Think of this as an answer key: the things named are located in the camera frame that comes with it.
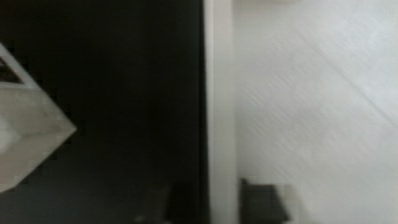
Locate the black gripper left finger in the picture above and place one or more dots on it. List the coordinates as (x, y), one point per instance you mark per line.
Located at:
(174, 204)

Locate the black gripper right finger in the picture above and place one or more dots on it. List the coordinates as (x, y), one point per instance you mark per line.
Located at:
(270, 205)

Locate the white square tabletop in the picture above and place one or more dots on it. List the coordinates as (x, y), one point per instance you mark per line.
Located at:
(302, 107)

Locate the white table leg middle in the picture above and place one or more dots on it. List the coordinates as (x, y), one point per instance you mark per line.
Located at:
(36, 127)

